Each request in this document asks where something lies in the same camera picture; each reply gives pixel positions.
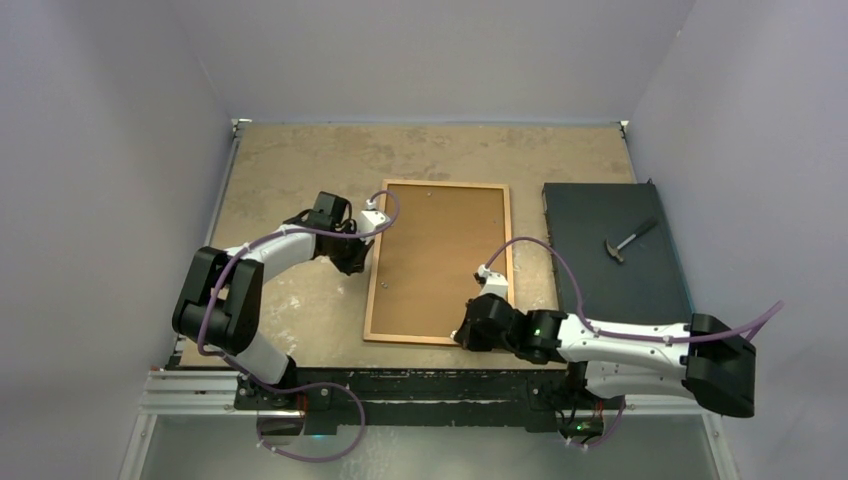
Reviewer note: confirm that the aluminium rail frame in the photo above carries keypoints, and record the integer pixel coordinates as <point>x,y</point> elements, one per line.
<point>188,427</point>

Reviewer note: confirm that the small hammer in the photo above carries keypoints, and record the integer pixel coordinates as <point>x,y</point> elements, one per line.
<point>614,250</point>

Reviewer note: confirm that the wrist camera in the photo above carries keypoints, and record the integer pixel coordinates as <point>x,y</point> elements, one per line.
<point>492,282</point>
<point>370,221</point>

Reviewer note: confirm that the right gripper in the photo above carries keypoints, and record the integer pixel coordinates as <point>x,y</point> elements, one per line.
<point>468,338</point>

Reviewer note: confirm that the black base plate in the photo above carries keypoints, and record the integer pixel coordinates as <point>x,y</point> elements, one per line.
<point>536,400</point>

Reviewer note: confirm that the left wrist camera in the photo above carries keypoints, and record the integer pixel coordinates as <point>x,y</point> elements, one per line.
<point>370,221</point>

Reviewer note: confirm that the black mat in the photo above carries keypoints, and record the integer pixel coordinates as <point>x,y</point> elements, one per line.
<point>648,289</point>

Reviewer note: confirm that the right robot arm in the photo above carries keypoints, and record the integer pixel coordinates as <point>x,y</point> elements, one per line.
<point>701,359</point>

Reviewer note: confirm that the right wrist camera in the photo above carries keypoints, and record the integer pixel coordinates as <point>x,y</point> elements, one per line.
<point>492,282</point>

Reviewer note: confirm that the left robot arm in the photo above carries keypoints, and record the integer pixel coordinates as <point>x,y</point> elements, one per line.
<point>220,302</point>

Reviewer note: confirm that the wooden picture frame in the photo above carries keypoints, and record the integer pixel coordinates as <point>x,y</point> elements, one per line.
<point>371,291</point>

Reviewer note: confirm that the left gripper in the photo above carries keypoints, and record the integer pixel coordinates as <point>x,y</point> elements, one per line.
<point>356,262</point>

